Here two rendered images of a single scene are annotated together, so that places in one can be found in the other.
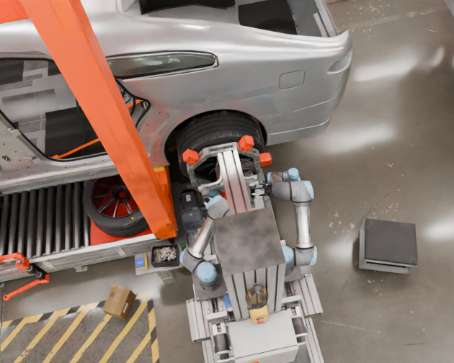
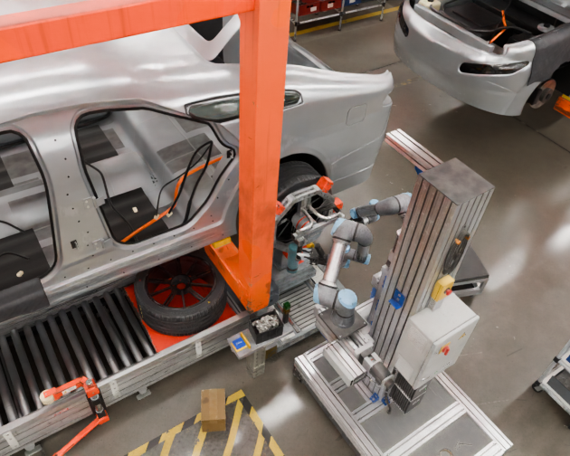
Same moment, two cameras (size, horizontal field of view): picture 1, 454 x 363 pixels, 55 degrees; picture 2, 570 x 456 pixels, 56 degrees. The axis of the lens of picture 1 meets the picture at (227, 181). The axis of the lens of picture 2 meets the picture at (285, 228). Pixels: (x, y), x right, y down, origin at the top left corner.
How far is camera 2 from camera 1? 176 cm
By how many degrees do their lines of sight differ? 25
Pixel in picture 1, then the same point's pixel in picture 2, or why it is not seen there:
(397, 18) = not seen: hidden behind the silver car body
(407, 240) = (471, 259)
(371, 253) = not seen: hidden behind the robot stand
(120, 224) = (198, 311)
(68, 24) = (282, 15)
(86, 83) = (270, 82)
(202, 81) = (289, 120)
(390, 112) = (392, 172)
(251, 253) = (466, 187)
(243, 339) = (430, 325)
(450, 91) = (431, 147)
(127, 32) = (221, 75)
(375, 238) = not seen: hidden behind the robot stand
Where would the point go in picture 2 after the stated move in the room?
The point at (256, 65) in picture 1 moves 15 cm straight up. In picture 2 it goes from (331, 100) to (334, 80)
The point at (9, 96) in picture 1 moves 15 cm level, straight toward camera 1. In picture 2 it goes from (18, 199) to (34, 207)
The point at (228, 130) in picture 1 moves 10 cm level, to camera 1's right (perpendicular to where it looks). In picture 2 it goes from (305, 175) to (317, 170)
